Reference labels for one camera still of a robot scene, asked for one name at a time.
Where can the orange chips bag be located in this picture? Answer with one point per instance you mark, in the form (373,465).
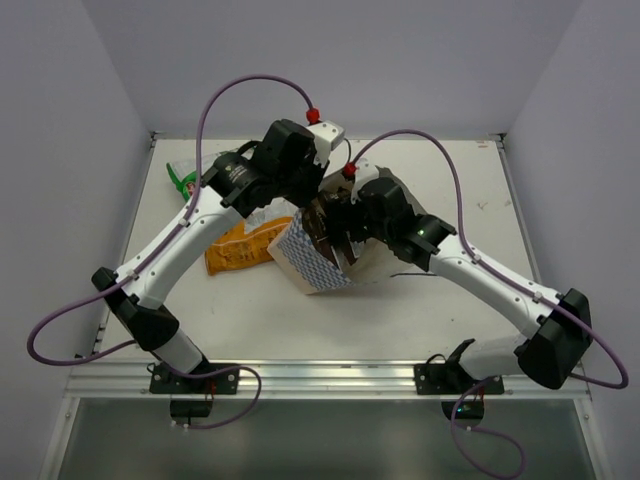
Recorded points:
(246,244)

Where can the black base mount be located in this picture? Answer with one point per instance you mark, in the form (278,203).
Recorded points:
(193,398)
(440,375)

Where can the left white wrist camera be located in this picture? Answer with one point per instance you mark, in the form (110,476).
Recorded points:
(327,137)

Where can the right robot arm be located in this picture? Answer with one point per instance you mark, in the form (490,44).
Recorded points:
(550,338)

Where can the brown kettle chips bag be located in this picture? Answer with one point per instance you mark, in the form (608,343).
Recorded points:
(314,221)

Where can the aluminium front rail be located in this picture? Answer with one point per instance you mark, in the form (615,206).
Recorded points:
(308,380)

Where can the aluminium table edge frame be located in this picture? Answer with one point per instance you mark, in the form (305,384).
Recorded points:
(259,315)

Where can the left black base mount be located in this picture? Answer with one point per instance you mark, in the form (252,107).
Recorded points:
(193,398)

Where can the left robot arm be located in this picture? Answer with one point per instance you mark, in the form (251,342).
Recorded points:
(231,189)

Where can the green cassava chips bag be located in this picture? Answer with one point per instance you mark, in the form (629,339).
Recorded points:
(182,173)

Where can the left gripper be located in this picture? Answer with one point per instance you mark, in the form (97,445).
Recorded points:
(310,181)

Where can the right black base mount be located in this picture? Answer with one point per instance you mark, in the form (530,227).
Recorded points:
(440,375)

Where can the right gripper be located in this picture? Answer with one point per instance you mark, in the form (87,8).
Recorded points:
(341,211)

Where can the blue checkered paper bag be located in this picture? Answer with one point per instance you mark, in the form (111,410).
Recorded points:
(317,257)

